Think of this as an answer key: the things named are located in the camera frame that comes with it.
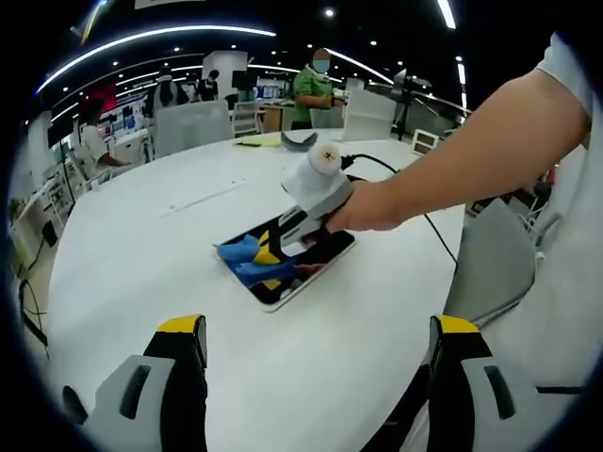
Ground black floor cables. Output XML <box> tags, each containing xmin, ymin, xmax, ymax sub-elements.
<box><xmin>18</xmin><ymin>277</ymin><xmax>51</xmax><ymax>360</ymax></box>

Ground blue cleaning cloth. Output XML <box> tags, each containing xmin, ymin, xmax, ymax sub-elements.
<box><xmin>211</xmin><ymin>234</ymin><xmax>299</xmax><ymax>286</ymax></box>

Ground person's white shirt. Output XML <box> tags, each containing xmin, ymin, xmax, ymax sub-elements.
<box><xmin>470</xmin><ymin>32</ymin><xmax>603</xmax><ymax>428</ymax></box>

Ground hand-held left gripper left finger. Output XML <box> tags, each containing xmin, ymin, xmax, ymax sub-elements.
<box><xmin>89</xmin><ymin>313</ymin><xmax>208</xmax><ymax>452</ymax></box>

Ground white mesh chair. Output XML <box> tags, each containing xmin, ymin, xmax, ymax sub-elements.
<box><xmin>232</xmin><ymin>101</ymin><xmax>265</xmax><ymax>137</ymax></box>

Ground red wall screen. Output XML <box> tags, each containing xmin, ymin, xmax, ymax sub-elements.
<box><xmin>89</xmin><ymin>84</ymin><xmax>118</xmax><ymax>112</ymax></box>

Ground white partition panel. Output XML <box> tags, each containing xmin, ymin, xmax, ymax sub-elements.
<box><xmin>341</xmin><ymin>87</ymin><xmax>396</xmax><ymax>142</ymax></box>

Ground grey office chair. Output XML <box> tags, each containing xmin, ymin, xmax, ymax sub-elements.
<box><xmin>442</xmin><ymin>200</ymin><xmax>538</xmax><ymax>326</ymax></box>

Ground hanging ceiling sign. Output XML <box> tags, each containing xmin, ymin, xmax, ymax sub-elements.
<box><xmin>134</xmin><ymin>0</ymin><xmax>208</xmax><ymax>10</ymax></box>

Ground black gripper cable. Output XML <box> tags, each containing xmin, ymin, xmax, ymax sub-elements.
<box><xmin>339</xmin><ymin>153</ymin><xmax>461</xmax><ymax>279</ymax></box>

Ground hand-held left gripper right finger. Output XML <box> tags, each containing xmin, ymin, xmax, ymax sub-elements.
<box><xmin>376</xmin><ymin>314</ymin><xmax>539</xmax><ymax>452</ymax></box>

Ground black tripod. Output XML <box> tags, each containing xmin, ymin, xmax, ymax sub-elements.
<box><xmin>393</xmin><ymin>69</ymin><xmax>432</xmax><ymax>140</ymax></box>

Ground white drawer cabinet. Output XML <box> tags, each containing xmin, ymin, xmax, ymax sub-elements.
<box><xmin>413</xmin><ymin>129</ymin><xmax>439</xmax><ymax>155</ymax></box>

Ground grey curved headset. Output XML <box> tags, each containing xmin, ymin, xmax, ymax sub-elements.
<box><xmin>281</xmin><ymin>131</ymin><xmax>319</xmax><ymax>154</ymax></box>

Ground person's right hand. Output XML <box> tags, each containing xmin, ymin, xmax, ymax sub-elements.
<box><xmin>301</xmin><ymin>178</ymin><xmax>409</xmax><ymax>247</ymax></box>

